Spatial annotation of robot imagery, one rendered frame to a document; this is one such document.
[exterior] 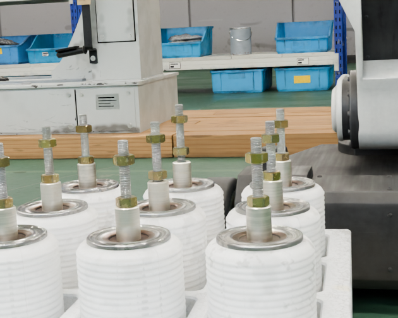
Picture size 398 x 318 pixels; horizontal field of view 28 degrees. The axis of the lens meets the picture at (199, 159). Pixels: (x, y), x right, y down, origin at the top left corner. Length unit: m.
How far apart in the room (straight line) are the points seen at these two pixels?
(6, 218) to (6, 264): 0.05
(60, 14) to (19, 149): 6.93
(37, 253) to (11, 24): 9.41
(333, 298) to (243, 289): 0.13
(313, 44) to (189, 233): 4.63
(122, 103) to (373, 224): 1.81
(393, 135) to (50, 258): 0.80
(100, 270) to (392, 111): 0.80
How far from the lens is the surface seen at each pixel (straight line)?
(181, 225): 0.79
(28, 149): 2.95
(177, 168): 0.93
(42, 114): 2.99
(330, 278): 0.82
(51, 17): 9.88
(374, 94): 1.37
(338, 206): 1.17
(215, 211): 0.92
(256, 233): 0.68
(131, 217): 0.70
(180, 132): 0.93
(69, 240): 0.83
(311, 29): 5.87
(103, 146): 2.84
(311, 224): 0.78
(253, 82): 5.43
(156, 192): 0.81
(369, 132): 1.39
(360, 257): 1.19
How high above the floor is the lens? 0.43
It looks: 9 degrees down
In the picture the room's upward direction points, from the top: 3 degrees counter-clockwise
